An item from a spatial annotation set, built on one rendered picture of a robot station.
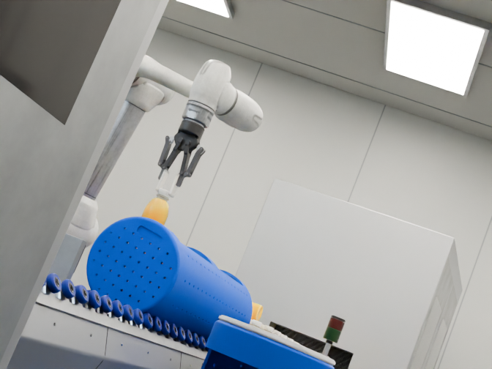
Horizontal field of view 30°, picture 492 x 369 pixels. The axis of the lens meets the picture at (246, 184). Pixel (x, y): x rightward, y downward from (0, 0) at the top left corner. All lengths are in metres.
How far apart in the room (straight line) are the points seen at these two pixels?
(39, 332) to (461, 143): 6.23
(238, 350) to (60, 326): 0.43
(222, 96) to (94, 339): 0.92
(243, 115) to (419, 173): 5.05
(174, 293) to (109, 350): 0.33
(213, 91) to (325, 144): 5.14
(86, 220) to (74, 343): 1.22
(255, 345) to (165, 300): 0.73
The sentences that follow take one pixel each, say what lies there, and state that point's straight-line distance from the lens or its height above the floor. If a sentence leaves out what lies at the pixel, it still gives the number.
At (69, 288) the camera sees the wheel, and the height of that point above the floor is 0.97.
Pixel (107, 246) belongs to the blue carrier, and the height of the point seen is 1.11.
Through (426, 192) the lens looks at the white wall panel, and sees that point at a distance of 7.83.
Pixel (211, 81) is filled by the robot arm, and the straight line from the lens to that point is 2.82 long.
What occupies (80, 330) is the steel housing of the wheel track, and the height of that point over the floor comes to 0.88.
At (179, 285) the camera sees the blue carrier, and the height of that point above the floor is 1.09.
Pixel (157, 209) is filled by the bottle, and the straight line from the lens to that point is 2.76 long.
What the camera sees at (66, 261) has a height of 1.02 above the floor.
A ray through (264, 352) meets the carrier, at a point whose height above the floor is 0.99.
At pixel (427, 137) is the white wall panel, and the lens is 7.95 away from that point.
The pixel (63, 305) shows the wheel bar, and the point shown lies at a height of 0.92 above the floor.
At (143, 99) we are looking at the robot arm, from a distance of 3.35.
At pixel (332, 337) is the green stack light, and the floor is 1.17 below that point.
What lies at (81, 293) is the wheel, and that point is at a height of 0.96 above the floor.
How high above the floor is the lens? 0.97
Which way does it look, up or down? 10 degrees up
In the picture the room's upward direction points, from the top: 22 degrees clockwise
